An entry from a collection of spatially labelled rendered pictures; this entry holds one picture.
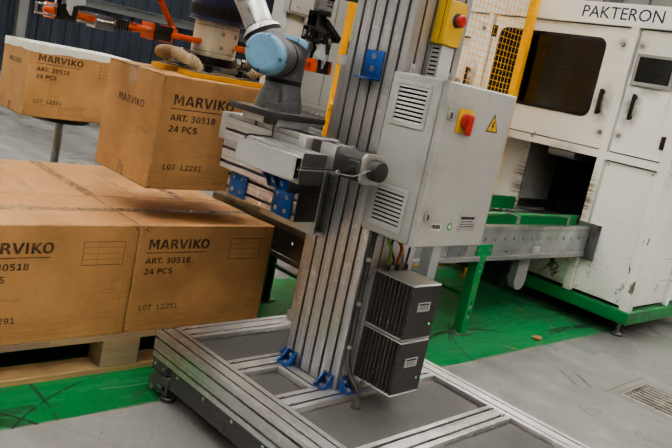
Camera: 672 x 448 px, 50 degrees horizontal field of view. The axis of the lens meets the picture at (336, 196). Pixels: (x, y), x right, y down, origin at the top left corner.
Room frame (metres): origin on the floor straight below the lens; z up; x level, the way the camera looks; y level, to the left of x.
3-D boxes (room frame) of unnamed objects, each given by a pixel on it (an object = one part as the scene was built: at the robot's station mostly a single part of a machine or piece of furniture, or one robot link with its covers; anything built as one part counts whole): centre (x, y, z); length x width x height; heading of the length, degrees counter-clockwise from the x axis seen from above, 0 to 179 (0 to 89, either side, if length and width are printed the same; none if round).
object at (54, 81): (4.27, 1.71, 0.82); 0.60 x 0.40 x 0.40; 134
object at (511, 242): (3.63, -0.75, 0.50); 2.31 x 0.05 x 0.19; 135
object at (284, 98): (2.30, 0.24, 1.09); 0.15 x 0.15 x 0.10
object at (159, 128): (2.79, 0.58, 0.88); 0.60 x 0.40 x 0.40; 135
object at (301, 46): (2.30, 0.24, 1.20); 0.13 x 0.12 x 0.14; 164
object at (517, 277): (4.33, -1.04, 0.30); 0.53 x 0.39 x 0.22; 45
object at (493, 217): (3.92, -0.97, 0.60); 1.60 x 0.10 x 0.09; 135
